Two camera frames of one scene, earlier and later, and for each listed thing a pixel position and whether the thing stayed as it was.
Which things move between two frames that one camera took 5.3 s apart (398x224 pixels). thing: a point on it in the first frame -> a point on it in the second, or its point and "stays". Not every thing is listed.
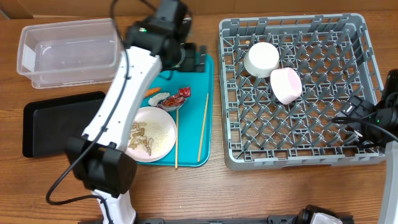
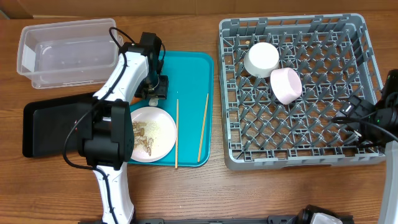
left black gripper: (189, 65) -> (160, 92)
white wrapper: (154, 100) stays
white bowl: (261, 59) stays
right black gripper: (360, 112) stays
